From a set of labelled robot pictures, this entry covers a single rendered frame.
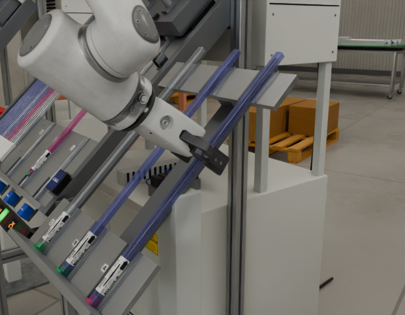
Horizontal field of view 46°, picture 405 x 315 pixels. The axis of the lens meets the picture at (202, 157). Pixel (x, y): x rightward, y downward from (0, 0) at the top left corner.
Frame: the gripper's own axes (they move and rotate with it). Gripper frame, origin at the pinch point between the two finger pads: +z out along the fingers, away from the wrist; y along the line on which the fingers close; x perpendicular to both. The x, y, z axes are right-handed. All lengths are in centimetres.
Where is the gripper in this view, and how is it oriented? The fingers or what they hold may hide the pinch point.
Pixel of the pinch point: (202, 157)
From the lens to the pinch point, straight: 75.8
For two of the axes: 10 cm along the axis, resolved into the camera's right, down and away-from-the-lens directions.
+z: 6.2, 4.6, 6.3
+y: -6.1, -2.1, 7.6
